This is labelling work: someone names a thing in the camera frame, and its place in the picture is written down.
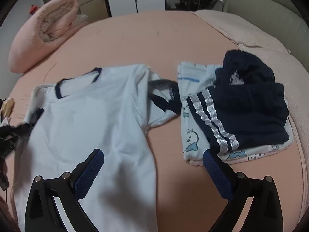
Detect rolled pink blanket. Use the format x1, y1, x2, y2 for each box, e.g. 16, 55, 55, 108
8, 0, 87, 74

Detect cream waffle blanket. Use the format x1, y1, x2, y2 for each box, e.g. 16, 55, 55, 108
190, 9, 309, 199

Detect folded cartoon print pajamas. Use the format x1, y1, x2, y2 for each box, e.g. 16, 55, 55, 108
177, 62, 293, 166

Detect beige padded headboard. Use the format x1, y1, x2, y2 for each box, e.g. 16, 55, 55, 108
224, 0, 308, 69

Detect pink bed sheet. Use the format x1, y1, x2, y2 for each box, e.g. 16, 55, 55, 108
4, 10, 304, 232

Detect beige cabinet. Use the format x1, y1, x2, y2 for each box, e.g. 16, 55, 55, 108
78, 0, 109, 24

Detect navy shorts with silver stripes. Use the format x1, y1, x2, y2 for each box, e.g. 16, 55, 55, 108
187, 50, 289, 154

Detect light blue navy-trimmed t-shirt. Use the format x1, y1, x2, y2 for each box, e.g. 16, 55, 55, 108
13, 64, 180, 231

